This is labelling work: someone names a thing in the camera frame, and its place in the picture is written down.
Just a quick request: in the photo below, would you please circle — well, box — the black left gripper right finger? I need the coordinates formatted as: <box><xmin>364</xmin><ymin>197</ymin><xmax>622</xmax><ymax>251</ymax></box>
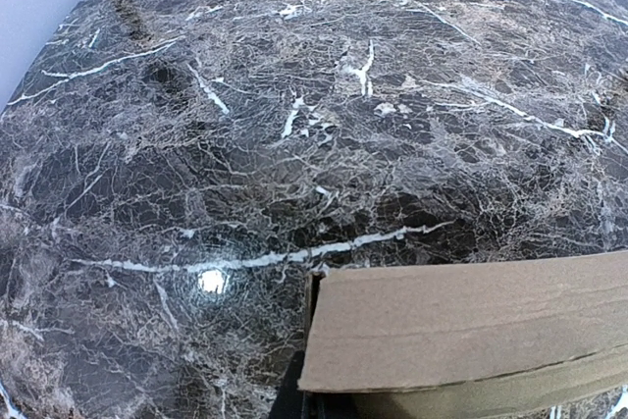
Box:
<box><xmin>313</xmin><ymin>393</ymin><xmax>358</xmax><ymax>419</ymax></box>

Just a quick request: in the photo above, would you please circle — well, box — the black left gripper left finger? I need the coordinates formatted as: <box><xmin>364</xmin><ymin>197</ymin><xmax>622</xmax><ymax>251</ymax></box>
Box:
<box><xmin>268</xmin><ymin>350</ymin><xmax>305</xmax><ymax>419</ymax></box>

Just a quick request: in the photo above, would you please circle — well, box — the brown cardboard box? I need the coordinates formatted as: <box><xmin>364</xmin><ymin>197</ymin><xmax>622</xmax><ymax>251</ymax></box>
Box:
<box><xmin>298</xmin><ymin>251</ymin><xmax>627</xmax><ymax>418</ymax></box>

